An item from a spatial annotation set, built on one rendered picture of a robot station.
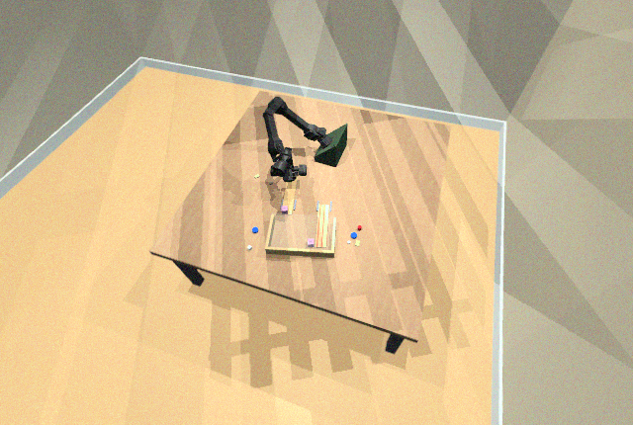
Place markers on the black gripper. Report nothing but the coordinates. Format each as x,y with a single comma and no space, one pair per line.
302,170

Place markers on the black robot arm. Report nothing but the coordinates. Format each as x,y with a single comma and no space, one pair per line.
275,145

